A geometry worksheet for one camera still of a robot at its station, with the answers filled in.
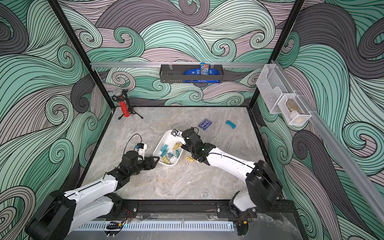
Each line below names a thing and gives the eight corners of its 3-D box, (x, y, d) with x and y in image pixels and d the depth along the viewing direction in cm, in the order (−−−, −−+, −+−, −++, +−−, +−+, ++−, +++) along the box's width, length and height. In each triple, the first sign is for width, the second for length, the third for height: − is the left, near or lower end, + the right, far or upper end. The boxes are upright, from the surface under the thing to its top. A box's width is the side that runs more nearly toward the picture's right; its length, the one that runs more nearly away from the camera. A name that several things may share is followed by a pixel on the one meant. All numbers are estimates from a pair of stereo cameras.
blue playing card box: (198, 126, 110) (198, 124, 108) (205, 119, 115) (205, 117, 113) (204, 130, 108) (204, 128, 106) (211, 123, 112) (211, 121, 110)
